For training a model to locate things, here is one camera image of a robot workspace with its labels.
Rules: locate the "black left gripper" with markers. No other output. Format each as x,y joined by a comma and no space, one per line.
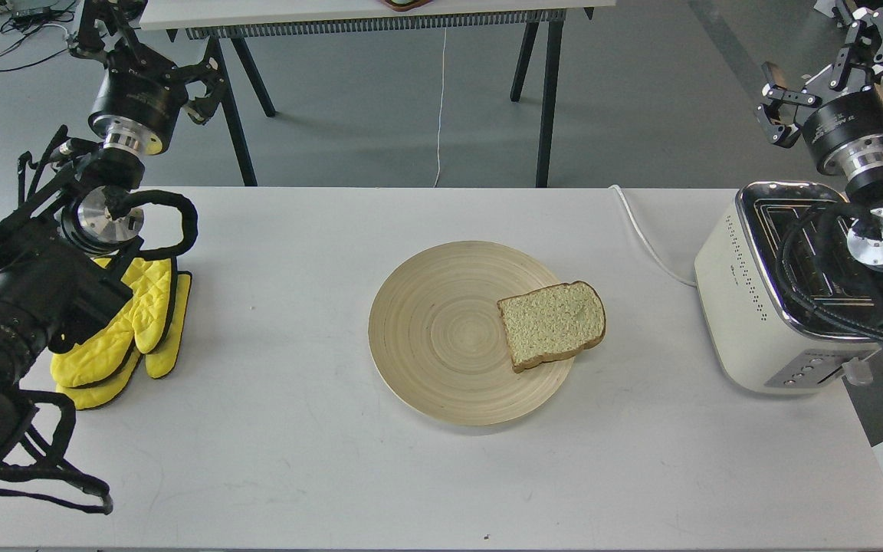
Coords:
104,33

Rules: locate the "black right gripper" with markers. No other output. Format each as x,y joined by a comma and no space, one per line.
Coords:
844,136

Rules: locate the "slice of bread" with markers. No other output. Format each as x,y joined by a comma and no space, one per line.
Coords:
552,323

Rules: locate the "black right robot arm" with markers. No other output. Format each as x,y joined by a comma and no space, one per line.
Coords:
845,238

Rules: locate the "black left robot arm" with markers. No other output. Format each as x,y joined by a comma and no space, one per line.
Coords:
80,222

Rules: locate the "cream white toaster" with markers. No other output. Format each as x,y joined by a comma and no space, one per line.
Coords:
765,341

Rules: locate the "background table with black legs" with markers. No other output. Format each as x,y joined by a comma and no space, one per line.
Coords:
246,19

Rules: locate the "upper yellow oven mitt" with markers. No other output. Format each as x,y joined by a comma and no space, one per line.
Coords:
139,327

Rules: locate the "yellow oven mitt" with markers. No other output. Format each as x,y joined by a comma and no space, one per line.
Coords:
139,327
157,364

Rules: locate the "lower yellow oven mitt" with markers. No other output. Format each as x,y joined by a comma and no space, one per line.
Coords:
157,364

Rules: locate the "round bamboo plate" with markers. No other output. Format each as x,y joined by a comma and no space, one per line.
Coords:
438,341

